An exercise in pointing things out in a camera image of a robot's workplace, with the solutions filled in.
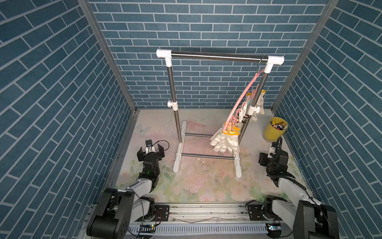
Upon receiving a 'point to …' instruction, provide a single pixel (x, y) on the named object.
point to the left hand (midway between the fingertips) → (153, 145)
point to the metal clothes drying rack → (179, 153)
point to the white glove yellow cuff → (231, 137)
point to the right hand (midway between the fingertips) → (267, 154)
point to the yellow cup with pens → (276, 128)
